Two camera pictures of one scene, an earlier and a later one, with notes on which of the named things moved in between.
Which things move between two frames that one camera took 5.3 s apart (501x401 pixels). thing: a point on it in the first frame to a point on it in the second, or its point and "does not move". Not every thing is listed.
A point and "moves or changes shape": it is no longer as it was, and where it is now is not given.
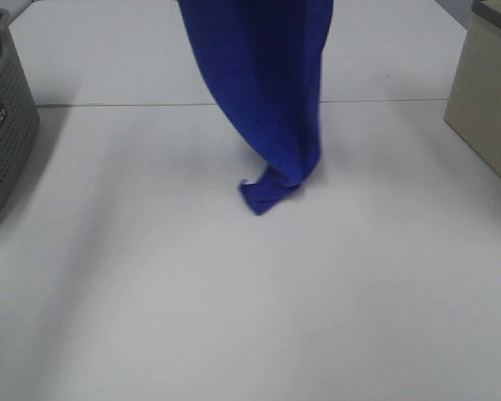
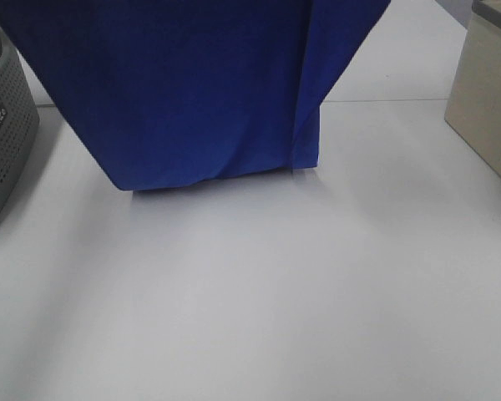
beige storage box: [483, 105] does not move
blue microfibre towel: [265, 58] moves or changes shape
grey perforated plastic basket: [11, 124] does not move
